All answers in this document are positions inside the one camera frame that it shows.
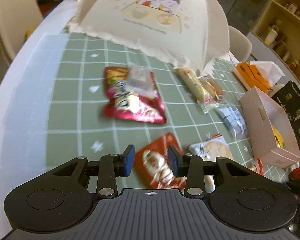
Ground green checked tablecloth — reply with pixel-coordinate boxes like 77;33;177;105
45;31;300;184

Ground long cream cracker pack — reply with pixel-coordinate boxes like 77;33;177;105
174;66;219;113

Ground white rice cracker packet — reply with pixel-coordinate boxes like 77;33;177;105
188;133;234;188

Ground beige chair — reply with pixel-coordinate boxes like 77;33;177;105
228;26;253;62
0;0;43;64

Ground wrapped bread bun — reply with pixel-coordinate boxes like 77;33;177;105
198;74;227;103

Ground pink cardboard box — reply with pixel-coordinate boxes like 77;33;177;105
240;87;300;168

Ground red chips bag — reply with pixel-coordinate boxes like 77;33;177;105
103;66;166;124

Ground wooden shelf with jars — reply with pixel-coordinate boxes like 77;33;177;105
247;0;300;78

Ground clear snack packet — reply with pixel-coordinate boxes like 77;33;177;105
127;63;157;99

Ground red rice cracker packet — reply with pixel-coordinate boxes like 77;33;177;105
134;132;186;190

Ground blue white candy bag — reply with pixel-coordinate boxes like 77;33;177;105
216;105;247;140

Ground yellow snack bag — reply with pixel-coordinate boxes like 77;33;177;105
271;126;285;148

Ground cream mesh food cover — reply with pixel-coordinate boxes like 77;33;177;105
68;0;230;70

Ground orange tissue box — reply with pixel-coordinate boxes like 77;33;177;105
232;61;285;93

